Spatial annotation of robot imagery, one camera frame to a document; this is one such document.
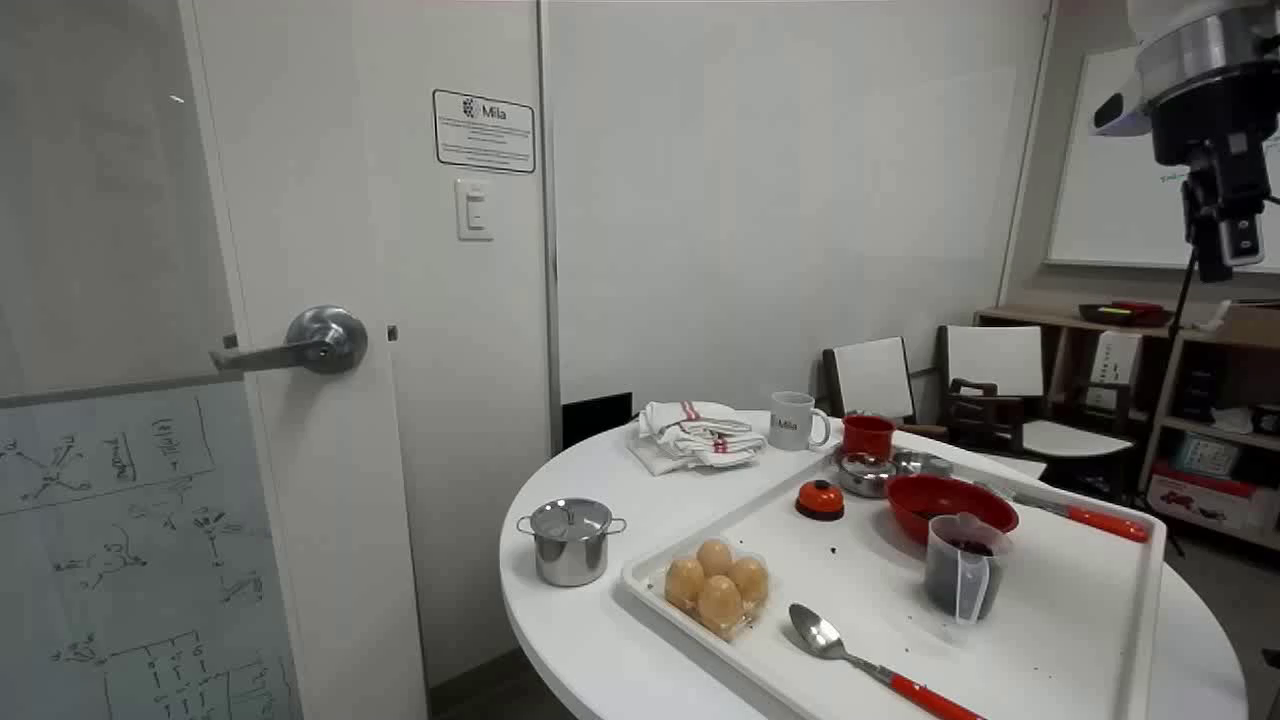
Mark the white box with red print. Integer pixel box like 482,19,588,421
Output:
1145,457,1280,539

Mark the silver door lever handle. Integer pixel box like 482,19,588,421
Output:
210,304,374,379

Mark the red handled fork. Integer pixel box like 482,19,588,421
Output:
1010,490,1158,548

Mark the wooden shelf unit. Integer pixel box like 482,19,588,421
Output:
974,296,1280,553

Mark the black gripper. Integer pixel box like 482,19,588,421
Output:
1147,62,1280,287

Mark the large wall whiteboard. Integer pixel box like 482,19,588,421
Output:
1045,43,1280,281

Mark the white cloth with red stripes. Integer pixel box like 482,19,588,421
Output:
627,395,773,481

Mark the small steel pot with lid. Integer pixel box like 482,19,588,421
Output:
517,498,632,592

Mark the glass panel door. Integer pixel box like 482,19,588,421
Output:
0,0,433,720

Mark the white mug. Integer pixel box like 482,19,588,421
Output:
766,387,838,457

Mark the white plastic tray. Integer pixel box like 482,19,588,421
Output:
614,441,1172,720

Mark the plain steel bowl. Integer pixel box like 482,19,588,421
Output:
887,450,959,486

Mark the white printed wall sign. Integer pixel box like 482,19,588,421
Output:
430,84,539,178

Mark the white light switch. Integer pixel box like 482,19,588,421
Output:
452,178,497,244

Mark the red mug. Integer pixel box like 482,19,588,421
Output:
842,413,900,470

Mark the red bowl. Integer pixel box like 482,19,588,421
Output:
883,472,1023,555

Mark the red handled steel spoon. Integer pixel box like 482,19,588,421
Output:
785,602,985,720

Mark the red and black case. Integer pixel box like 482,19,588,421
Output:
1075,296,1177,333

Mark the thin black stand pole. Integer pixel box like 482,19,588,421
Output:
1129,252,1206,500

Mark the small metal cup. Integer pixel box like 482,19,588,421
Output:
832,450,898,506

